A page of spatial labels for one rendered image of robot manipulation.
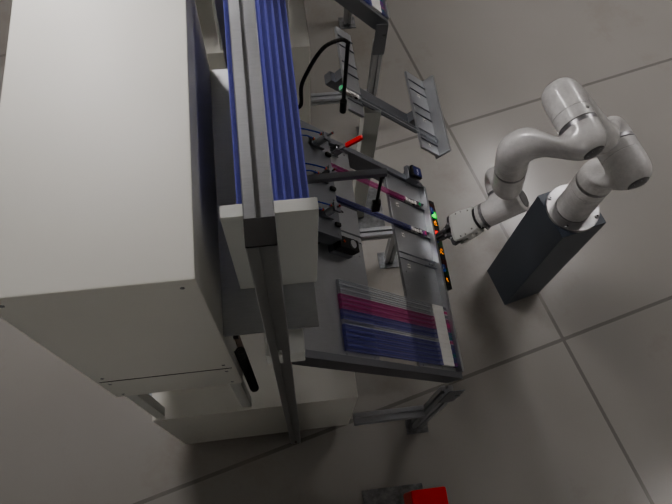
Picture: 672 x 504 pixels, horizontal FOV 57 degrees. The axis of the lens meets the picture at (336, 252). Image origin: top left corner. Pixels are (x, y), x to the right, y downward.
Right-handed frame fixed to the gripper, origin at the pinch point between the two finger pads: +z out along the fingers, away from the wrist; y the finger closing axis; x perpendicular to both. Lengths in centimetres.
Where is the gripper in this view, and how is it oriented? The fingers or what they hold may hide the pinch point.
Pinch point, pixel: (440, 236)
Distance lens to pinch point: 213.1
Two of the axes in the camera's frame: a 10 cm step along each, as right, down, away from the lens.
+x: -6.9, -2.2, -6.9
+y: -1.2, -9.1, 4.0
